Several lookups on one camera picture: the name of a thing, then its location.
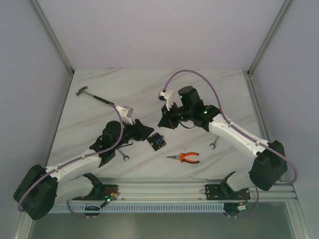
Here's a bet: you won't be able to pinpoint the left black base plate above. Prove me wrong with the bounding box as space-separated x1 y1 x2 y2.
72 184 119 201

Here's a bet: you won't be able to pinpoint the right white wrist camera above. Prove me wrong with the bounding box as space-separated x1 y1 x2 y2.
158 89 174 111

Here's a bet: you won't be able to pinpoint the silver wrench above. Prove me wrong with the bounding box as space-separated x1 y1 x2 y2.
118 149 130 161
209 136 220 149

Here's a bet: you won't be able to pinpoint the aluminium mounting rail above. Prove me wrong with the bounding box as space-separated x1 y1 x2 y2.
100 178 297 203

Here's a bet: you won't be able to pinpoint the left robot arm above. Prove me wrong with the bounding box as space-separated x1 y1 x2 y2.
13 119 154 220

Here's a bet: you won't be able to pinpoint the black fuse box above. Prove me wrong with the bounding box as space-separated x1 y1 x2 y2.
147 132 166 151

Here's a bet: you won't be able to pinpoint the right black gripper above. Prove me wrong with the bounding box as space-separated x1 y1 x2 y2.
159 101 192 129

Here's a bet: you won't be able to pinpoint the white slotted cable duct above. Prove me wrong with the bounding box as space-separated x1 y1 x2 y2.
49 202 225 214

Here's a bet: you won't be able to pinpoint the right aluminium frame post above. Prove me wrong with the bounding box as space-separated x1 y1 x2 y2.
247 0 294 77

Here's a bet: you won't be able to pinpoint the left silver wrench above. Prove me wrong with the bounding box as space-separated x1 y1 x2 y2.
118 149 130 161

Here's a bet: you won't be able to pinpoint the orange handled needle-nose pliers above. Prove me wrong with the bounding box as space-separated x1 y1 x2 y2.
167 152 200 164

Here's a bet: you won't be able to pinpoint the right silver wrench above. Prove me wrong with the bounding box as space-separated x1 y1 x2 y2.
209 136 220 149

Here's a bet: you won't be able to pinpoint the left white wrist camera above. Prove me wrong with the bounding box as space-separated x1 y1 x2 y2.
115 105 135 125

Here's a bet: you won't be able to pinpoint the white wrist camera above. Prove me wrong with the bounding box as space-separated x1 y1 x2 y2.
115 105 135 125
158 89 174 111

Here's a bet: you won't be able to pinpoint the claw hammer black handle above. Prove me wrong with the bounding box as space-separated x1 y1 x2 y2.
75 86 115 106

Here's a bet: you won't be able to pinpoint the aluminium frame post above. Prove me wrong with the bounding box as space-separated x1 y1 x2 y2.
30 0 75 77
247 0 294 77

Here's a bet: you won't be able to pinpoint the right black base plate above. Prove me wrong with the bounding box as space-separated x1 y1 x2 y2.
204 184 251 201

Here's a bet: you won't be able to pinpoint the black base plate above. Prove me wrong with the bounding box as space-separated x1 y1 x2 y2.
204 184 251 201
72 184 119 201

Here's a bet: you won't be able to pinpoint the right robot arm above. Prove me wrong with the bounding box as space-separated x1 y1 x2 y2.
158 86 288 199

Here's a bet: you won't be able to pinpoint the left aluminium frame post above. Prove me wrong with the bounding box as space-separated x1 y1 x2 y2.
30 0 75 77

